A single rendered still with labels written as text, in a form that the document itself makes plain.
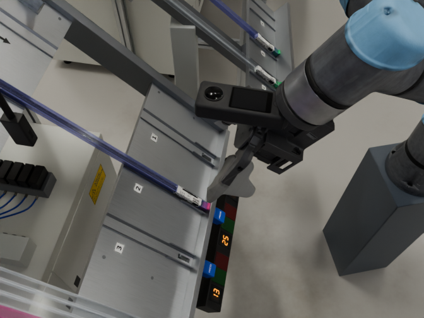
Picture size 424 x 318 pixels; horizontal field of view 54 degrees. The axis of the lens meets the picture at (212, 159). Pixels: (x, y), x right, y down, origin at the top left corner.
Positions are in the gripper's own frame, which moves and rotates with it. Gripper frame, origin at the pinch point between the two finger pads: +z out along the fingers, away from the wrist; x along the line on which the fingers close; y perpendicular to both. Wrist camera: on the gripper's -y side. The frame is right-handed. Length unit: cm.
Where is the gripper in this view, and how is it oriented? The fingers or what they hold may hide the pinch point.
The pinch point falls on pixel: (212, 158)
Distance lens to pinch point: 65.5
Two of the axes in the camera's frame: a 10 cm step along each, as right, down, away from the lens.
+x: 1.8, -8.3, 5.4
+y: 8.6, 4.0, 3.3
